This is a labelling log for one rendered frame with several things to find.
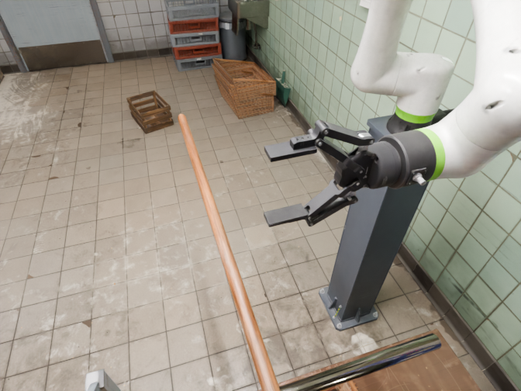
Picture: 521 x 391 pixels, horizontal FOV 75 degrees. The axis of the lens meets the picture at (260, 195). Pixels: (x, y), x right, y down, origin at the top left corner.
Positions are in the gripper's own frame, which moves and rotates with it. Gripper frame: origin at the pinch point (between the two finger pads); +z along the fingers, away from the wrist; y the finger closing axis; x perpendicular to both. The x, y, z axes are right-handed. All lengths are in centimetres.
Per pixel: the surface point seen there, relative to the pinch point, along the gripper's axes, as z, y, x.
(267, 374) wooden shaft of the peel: 6.1, 27.7, -16.4
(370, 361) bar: -13.4, 31.0, -19.2
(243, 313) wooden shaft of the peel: 7.0, 27.9, -4.1
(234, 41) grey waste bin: -95, 121, 407
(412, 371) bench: -50, 91, -11
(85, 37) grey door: 86, 115, 463
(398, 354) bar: -19.0, 31.0, -19.8
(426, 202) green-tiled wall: -118, 99, 64
